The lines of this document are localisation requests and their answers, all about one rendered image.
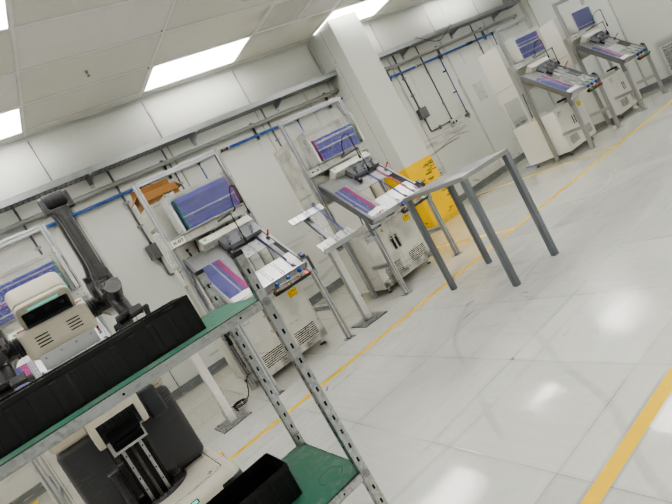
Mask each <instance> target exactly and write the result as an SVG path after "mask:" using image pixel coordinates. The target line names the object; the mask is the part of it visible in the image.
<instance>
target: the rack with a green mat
mask: <svg viewBox="0 0 672 504"><path fill-rule="evenodd" d="M230 256H231V258H232V260H233V261H234V263H235V265H236V266H237V268H238V270H239V272H240V273H241V275H242V277H243V278H244V280H245V282H246V284H247V285H248V287H249V289H250V290H251V292H252V294H253V296H254V298H250V299H246V300H242V301H237V302H233V303H229V304H225V305H224V304H223V302H222V300H221V299H220V297H219V295H218V293H217V292H216V290H215V288H214V287H213V285H212V283H211V282H210V280H209V278H208V277H207V275H206V273H205V271H204V270H203V269H200V270H198V271H196V272H195V273H194V275H195V276H196V278H197V280H198V281H199V283H200V285H201V286H202V288H203V290H204V292H205V293H206V295H207V297H208V298H209V300H210V302H211V303H212V305H213V307H214V308H215V309H214V310H213V311H211V312H209V313H208V314H206V315H205V316H203V317H201V320H202V321H203V323H204V325H205V326H206V329H204V330H203V331H201V332H200V333H198V334H196V335H195V336H193V337H192V338H190V339H189V340H187V341H185V342H184V343H182V344H181V345H179V346H178V347H176V348H174V349H173V350H171V351H170V352H168V353H167V354H165V355H163V356H162V357H160V358H159V359H157V360H156V361H154V362H152V363H151V364H149V365H148V366H146V367H145V368H143V369H141V370H140V371H138V372H137V373H135V374H134V375H132V376H130V377H129V378H127V379H126V380H124V381H123V382H121V383H119V384H118V385H116V386H115V387H113V388H112V389H110V390H108V391H107V392H105V393H104V394H102V395H101V396H99V397H97V398H96V399H94V400H93V401H91V402H90V403H88V404H86V405H85V406H83V407H82V408H80V409H79V410H77V411H75V412H74V413H72V414H71V415H69V416H68V417H66V418H64V419H63V420H61V421H60V422H58V423H57V424H55V425H53V426H52V427H50V428H49V429H47V430H46V431H44V432H42V433H41V434H39V435H38V436H36V437H35V438H33V439H31V440H30V441H28V442H27V443H25V444H24V445H22V446H20V447H19V448H17V449H16V450H14V451H13V452H11V453H9V454H8V455H6V456H5V457H3V458H2V459H0V482H1V481H2V480H4V479H5V478H7V477H8V476H10V475H11V474H13V473H14V472H16V471H17V470H19V469H20V468H22V467H23V466H25V465H27V464H28V463H30V462H31V461H33V460H34V459H36V458H37V457H39V456H40V455H42V454H43V453H45V452H46V451H48V450H49V449H51V448H52V447H54V446H55V445H57V444H58V443H60V442H62V441H63V440H65V439H66V438H68V437H69V436H71V435H72V434H74V433H75V432H77V431H78V430H80V429H81V428H83V427H84V426H86V425H87V424H89V423H90V422H92V421H94V420H95V419H97V418H98V417H100V416H101V415H103V414H104V413H106V412H107V411H109V410H110V409H112V408H113V407H115V406H116V405H118V404H119V403H121V402H122V401H124V400H125V399H127V398H129V397H130V396H132V395H133V394H135V393H136V392H138V391H139V390H141V389H142V388H144V387H145V386H147V385H148V384H150V383H151V382H153V381H154V380H156V379H157V378H159V377H161V376H162V375H164V374H165V373H167V372H168V371H170V370H171V369H173V368H174V367H176V366H177V365H179V364H180V363H182V362H183V361H185V360H186V359H188V358H189V357H191V356H192V355H194V354H196V353H197V352H199V351H200V350H202V349H203V348H205V347H206V346H208V345H209V344H211V343H212V342H214V341H215V340H217V339H218V338H220V337H221V336H223V335H224V334H226V333H228V332H229V334H230V335H231V337H232V339H233V340H234V342H235V344H236V345H237V347H238V349H239V350H240V352H241V354H242V355H243V357H244V359H245V361H246V362H247V364H248V366H249V367H250V369H251V371H252V372H253V374H254V376H255V377H256V379H257V381H258V382H259V384H260V386H261V387H262V389H263V391H264V393H265V394H266V396H267V398H268V399H269V401H270V403H271V404H272V406H273V408H274V409H275V411H276V413H277V414H278V416H279V418H280V419H281V421H282V423H283V425H284V426H285V428H286V430H287V431H288V433H289V435H290V436H291V438H292V440H293V441H294V443H295V445H296V447H295V448H294V449H293V450H292V451H290V452H289V453H288V454H287V455H286V456H285V457H284V458H282V459H281V460H283V461H285V462H286V463H287V464H288V466H289V469H290V471H291V473H292V475H293V476H294V478H295V480H296V482H297V484H298V485H299V487H300V489H301V491H302V494H301V495H300V496H299V497H298V498H297V499H296V500H295V501H294V502H293V503H292V504H342V502H343V501H344V500H345V499H346V498H347V497H348V496H349V495H350V494H351V493H352V492H353V491H354V490H355V489H356V488H357V487H358V486H359V485H360V484H361V483H363V485H364V486H365V488H366V490H367V492H368V493H369V495H370V497H371V498H372V500H373V502H374V504H388V502H387V500H386V498H385V497H384V495H383V493H382V491H381V490H380V488H379V486H378V485H377V483H376V481H375V479H374V478H373V476H372V474H371V472H370V470H369V469H368V467H367V466H366V464H365V462H364V460H363V459H362V457H361V455H360V453H359V452H358V450H357V448H356V446H355V445H354V443H353V441H352V440H351V438H350V436H349V434H348V433H347V431H346V429H345V427H344V426H343V424H342V422H341V421H340V419H339V417H338V415H337V414H336V412H335V410H334V408H333V407H332V405H331V403H330V401H329V400H328V398H327V396H326V395H325V393H324V391H323V389H322V388H321V386H320V384H319V382H318V381H317V379H316V377H315V376H314V374H313V372H312V370H311V369H310V367H309V365H308V363H307V362H306V360H305V358H304V356H303V355H302V353H301V351H300V350H299V348H298V346H297V344H296V343H295V341H294V339H293V337H292V336H291V334H290V332H289V331H288V329H287V327H286V325H285V324H284V322H283V320H282V318H281V317H280V315H279V313H278V311H277V310H276V308H275V306H274V305H273V303H272V301H271V299H270V297H269V296H268V294H267V292H266V291H265V289H264V287H263V286H262V284H261V282H260V280H259V279H258V277H257V275H256V273H255V272H254V270H253V268H252V267H251V265H250V263H249V261H248V260H247V258H246V256H245V254H244V253H243V251H242V249H240V250H238V251H236V252H234V253H232V254H231V255H230ZM261 310H262V311H263V313H264V315H265V316H266V318H267V320H268V321H269V323H270V325H271V327H272V328H273V330H274V332H275V333H276V335H277V337H278V339H279V340H280V342H281V344H282V346H283V347H284V349H285V351H286V352H287V354H288V356H289V358H290V359H291V361H292V363H293V364H294V366H295V368H296V370H297V371H298V373H299V375H300V376H301V378H302V380H303V382H304V383H305V385H306V387H307V388H308V390H309V392H310V394H311V395H312V397H313V399H314V401H315V402H316V404H317V406H318V407H319V409H320V411H321V413H322V414H323V416H324V418H325V419H326V421H327V423H328V425H329V426H330V428H331V430H332V431H333V433H334V435H335V437H336V438H337V440H338V442H339V443H340V445H341V447H342V449H343V450H344V452H345V454H346V456H347V457H348V459H347V458H344V457H342V456H339V455H336V454H334V453H331V452H328V451H326V450H323V449H320V448H318V447H315V446H313V445H310V444H307V443H306V442H305V441H304V439H303V437H302V436H301V434H300V432H299V431H298V429H297V427H296V425H295V424H294V422H293V420H292V419H291V417H290V415H289V414H288V412H287V410H286V409H285V407H284V405H283V403H282V402H281V400H280V398H279V397H278V395H277V393H276V392H275V390H274V388H273V387H272V385H271V383H270V381H269V380H268V378H267V376H266V375H265V373H264V371H263V370H262V368H261V366H260V365H259V363H258V361H257V359H256V358H255V356H254V354H253V353H252V351H251V349H250V348H249V346H248V344H247V343H246V341H245V339H244V337H243V336H242V334H241V332H240V331H239V329H238V327H237V326H238V325H240V324H241V323H243V322H244V321H246V320H247V319H249V318H250V317H252V316H253V315H255V314H256V313H258V312H259V311H261Z"/></svg>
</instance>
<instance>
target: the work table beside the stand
mask: <svg viewBox="0 0 672 504"><path fill-rule="evenodd" d="M501 157H502V158H503V160H504V162H505V164H506V166H507V168H508V170H509V172H510V174H511V176H512V178H513V180H514V182H515V184H516V186H517V188H518V190H519V192H520V194H521V196H522V198H523V200H524V202H525V204H526V206H527V208H528V210H529V213H530V215H531V217H532V219H533V221H534V223H535V225H536V227H537V229H538V231H539V233H540V235H541V237H542V239H543V241H544V243H545V245H546V247H547V249H548V251H549V253H550V255H551V256H556V255H557V254H559V251H558V249H557V247H556V245H555V243H554V241H553V239H552V237H551V235H550V233H549V231H548V229H547V227H546V225H545V223H544V221H543V219H542V217H541V215H540V213H539V211H538V209H537V207H536V205H535V203H534V201H533V199H532V197H531V195H530V193H529V191H528V189H527V187H526V185H525V183H524V181H523V179H522V177H521V175H520V173H519V171H518V169H517V167H516V165H515V163H514V161H513V159H512V157H511V154H510V152H509V150H508V148H506V149H504V150H501V151H499V152H497V153H494V154H492V155H489V156H487V157H484V158H482V159H480V160H477V161H475V162H472V163H470V164H467V165H465V166H463V167H460V168H458V169H455V170H453V171H450V172H448V173H446V174H443V175H442V176H440V177H438V178H437V179H435V180H434V181H432V182H430V183H429V184H427V185H425V186H424V187H422V188H420V189H419V190H417V191H415V192H414V193H412V194H410V195H409V196H407V197H406V198H404V199H403V200H404V202H405V204H406V206H407V208H408V210H409V212H410V214H411V216H412V217H413V219H414V221H415V223H416V225H417V227H418V229H419V231H420V233H421V234H422V236H423V238H424V240H425V242H426V244H427V246H428V248H429V250H430V251H431V253H432V255H433V257H434V259H435V261H436V263H437V265H438V267H439V268H440V270H441V272H442V274H443V276H444V278H445V280H446V282H447V284H448V285H449V287H450V289H451V290H455V289H457V288H458V287H457V285H456V284H455V282H454V280H453V278H452V276H451V274H450V272H449V270H448V268H447V266H446V265H445V263H444V261H443V259H442V257H441V255H440V253H439V251H438V249H437V247H436V246H435V244H434V242H433V240H432V238H431V236H430V234H429V232H428V230H427V228H426V227H425V225H424V223H423V221H422V219H421V217H420V215H419V213H418V211H417V209H416V208H415V206H414V204H413V202H412V200H413V199H416V198H419V197H421V196H424V195H427V194H429V193H432V192H435V191H438V190H440V189H443V188H447V190H448V191H449V193H450V195H451V197H452V199H453V201H454V203H455V205H456V207H457V209H458V211H459V213H460V215H461V217H462V219H463V221H464V222H465V224H466V226H467V228H468V230H469V232H470V234H471V236H472V238H473V240H474V242H475V244H476V246H477V248H478V250H479V251H480V253H481V255H482V257H483V259H484V261H485V263H486V264H490V263H491V262H492V259H491V257H490V256H489V254H488V252H487V250H486V248H485V246H484V244H483V242H482V240H481V238H480V236H479V234H478V232H477V230H476V228H475V226H474V224H473V222H472V221H471V219H470V217H469V215H468V213H467V211H466V209H465V207H464V205H463V203H462V201H461V199H460V197H459V195H458V193H457V191H456V189H455V187H454V184H457V183H459V182H460V184H461V186H462V188H463V190H464V192H465V194H466V196H467V198H468V200H469V202H470V204H471V205H472V207H473V209H474V211H475V213H476V215H477V217H478V219H479V221H480V223H481V225H482V227H483V229H484V231H485V233H486V235H487V237H488V239H489V241H490V243H491V245H492V246H493V248H494V250H495V252H496V254H497V256H498V258H499V260H500V262H501V264H502V266H503V268H504V270H505V272H506V274H507V276H508V278H509V280H510V282H511V284H512V286H513V287H518V286H519V285H520V284H521V282H520V280H519V278H518V276H517V274H516V272H515V270H514V268H513V266H512V264H511V262H510V260H509V258H508V256H507V254H506V252H505V250H504V249H503V247H502V245H501V243H500V241H499V239H498V237H497V235H496V233H495V231H494V229H493V227H492V225H491V223H490V221H489V219H488V217H487V215H486V213H485V211H484V209H483V207H482V205H481V203H480V201H479V199H478V198H477V196H476V194H475V192H474V190H473V188H472V186H471V184H470V182H469V180H468V178H469V177H471V176H472V175H474V174H475V173H477V172H479V171H480V170H482V169H483V168H485V167H486V166H488V165H490V164H491V163H493V162H494V161H496V160H498V159H499V158H501Z"/></svg>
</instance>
